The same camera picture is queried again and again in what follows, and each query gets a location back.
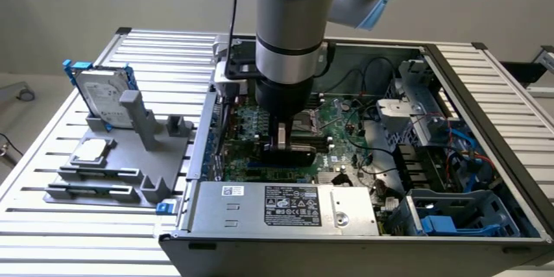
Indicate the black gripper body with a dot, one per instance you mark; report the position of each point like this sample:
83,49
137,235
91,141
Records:
284,98

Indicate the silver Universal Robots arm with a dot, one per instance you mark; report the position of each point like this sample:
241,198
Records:
289,14

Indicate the CPU socket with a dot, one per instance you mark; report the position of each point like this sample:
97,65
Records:
310,123

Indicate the black RAM slots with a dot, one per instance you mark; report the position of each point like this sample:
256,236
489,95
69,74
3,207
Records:
321,144

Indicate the green motherboard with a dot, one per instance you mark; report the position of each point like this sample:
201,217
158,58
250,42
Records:
342,147

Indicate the coin cell battery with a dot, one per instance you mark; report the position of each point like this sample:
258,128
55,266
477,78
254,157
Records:
346,106

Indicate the silver chipset heatsink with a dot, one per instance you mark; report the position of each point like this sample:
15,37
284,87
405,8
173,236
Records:
330,178

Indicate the silver power supply unit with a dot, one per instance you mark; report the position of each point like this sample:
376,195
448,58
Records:
256,209

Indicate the silver disk bay cage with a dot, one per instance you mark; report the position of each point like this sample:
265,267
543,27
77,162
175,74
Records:
416,108

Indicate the black fan shroud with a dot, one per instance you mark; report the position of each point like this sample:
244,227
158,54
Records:
422,166

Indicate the small blue plastic clip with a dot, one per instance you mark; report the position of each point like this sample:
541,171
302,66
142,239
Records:
166,208

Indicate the grey parts rack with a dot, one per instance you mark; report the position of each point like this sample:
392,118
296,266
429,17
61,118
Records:
130,173

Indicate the black open PC case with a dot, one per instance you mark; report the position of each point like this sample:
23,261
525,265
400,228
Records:
346,251

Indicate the silver hard disk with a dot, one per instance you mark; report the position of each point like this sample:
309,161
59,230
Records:
105,98

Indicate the silver CPU chip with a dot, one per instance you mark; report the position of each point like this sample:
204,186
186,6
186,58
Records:
90,150

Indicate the blue disk bay tray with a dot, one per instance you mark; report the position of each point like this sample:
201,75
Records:
454,215

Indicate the black and white side stand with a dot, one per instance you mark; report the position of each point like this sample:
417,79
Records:
527,72

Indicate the grey caster wheel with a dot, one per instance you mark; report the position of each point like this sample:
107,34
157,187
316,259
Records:
25,94

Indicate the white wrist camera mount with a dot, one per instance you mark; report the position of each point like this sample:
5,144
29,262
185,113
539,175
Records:
225,72

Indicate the blue disk carrier frame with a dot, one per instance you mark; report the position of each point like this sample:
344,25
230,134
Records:
77,65

